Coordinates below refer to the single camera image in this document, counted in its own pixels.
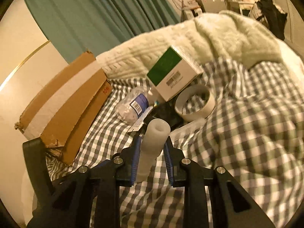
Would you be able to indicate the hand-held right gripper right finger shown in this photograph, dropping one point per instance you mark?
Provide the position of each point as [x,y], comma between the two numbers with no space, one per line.
[168,162]

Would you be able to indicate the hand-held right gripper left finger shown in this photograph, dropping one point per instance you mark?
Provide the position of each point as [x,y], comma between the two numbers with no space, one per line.
[135,158]

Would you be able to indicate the white foam tube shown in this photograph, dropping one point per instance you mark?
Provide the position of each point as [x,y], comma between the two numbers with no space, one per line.
[152,142]

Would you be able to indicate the large brown cardboard box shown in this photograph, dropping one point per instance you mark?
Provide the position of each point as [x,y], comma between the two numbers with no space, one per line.
[71,95]

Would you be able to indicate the white paper packet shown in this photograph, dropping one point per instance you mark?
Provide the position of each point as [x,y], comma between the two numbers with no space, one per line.
[187,129]

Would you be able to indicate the silver foil wrapper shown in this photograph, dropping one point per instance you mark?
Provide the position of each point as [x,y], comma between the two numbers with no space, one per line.
[142,120]

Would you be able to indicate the clear plastic bottle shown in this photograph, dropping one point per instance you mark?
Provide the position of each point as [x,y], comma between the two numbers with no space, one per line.
[128,110]

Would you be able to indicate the black pouch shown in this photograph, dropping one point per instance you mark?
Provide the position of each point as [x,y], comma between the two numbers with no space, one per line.
[166,112]

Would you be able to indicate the white tape roll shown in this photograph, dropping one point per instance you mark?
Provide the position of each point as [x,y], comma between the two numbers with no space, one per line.
[209,104]

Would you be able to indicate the grey checked blanket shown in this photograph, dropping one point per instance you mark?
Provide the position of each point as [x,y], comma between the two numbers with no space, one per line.
[237,135]

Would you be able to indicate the green and white carton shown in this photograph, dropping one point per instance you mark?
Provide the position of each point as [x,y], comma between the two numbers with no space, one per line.
[175,78]

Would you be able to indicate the white fluffy blanket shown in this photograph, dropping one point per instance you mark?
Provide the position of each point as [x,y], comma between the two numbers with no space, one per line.
[213,35]

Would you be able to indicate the wide green curtain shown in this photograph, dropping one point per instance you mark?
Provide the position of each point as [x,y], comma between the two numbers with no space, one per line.
[83,11]

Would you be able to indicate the white bed sheet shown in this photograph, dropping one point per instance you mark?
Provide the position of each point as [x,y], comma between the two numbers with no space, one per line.
[293,55]

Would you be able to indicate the grey cabinet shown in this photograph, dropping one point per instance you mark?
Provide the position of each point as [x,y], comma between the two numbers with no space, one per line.
[211,3]

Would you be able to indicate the white dressing table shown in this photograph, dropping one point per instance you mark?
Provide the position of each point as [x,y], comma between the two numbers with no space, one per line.
[239,4]

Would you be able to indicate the black clothing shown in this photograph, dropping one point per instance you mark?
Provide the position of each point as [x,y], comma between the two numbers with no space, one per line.
[270,11]

